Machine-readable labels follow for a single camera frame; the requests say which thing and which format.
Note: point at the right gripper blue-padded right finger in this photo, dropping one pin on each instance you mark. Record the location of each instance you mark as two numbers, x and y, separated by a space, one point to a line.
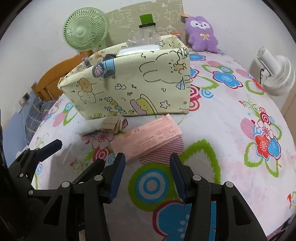
218 211

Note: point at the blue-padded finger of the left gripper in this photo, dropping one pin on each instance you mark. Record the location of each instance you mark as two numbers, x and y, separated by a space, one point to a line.
96 168
28 161

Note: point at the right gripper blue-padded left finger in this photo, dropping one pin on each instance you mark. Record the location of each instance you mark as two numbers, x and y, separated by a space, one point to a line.
91 196

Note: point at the pink wet wipes pack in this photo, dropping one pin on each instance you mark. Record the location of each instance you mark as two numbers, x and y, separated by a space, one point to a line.
146 138

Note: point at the grey sock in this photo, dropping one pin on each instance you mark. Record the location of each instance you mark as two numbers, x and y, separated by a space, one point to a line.
104 68

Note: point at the white tissue pack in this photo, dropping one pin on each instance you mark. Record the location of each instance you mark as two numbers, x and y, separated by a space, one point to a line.
137 49

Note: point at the beige folded cloth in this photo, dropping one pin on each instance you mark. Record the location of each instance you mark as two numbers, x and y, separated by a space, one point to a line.
113 124

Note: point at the grey plaid pillow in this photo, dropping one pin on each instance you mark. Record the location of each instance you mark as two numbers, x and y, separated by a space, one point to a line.
36 115

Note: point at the floral tablecloth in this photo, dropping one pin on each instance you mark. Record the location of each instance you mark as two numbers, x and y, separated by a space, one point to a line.
232 132

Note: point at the yellow cartoon fabric storage box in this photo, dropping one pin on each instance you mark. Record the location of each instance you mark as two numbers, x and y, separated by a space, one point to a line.
149 83

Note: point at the green desk fan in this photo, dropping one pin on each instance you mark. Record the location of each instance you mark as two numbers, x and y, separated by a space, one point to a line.
85 29

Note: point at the glass jar with green cup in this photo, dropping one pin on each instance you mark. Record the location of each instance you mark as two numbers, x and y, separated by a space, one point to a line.
147 33

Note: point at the white standing fan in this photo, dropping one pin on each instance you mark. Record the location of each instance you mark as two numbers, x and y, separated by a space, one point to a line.
275 74

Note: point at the purple plush bunny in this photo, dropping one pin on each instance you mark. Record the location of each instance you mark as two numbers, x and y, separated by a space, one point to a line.
200 34

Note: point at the wall power socket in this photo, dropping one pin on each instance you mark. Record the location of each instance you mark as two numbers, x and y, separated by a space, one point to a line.
24 99

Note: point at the green cartoon wall mat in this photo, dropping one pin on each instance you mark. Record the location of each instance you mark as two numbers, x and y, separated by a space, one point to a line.
163 15

